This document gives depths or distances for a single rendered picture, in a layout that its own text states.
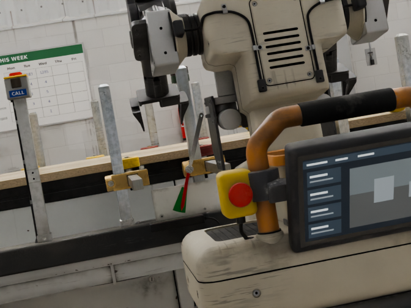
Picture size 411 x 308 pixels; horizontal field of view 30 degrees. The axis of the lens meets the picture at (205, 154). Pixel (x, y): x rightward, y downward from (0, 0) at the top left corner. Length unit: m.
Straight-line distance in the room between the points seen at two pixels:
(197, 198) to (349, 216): 1.34
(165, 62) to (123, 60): 8.11
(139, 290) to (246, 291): 1.60
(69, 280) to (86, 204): 0.30
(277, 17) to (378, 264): 0.55
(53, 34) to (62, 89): 0.68
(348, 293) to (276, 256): 0.13
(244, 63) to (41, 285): 1.25
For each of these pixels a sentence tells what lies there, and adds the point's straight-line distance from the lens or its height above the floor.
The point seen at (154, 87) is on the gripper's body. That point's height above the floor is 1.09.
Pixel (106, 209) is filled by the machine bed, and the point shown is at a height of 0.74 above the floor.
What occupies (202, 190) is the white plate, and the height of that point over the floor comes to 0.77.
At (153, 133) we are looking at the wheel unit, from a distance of 3.52.
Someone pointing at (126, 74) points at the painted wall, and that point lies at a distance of 9.62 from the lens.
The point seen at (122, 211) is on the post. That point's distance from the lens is 2.44.
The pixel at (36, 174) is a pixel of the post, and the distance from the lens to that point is 2.43.
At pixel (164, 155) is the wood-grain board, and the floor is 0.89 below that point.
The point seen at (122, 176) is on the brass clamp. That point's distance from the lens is 2.42.
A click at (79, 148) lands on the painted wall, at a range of 9.58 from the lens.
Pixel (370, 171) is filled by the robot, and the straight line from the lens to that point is 1.12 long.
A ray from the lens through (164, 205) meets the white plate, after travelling 2.44.
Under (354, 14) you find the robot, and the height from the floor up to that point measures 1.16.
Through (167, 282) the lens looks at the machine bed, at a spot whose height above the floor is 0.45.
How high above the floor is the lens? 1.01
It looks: 3 degrees down
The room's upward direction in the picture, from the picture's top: 10 degrees counter-clockwise
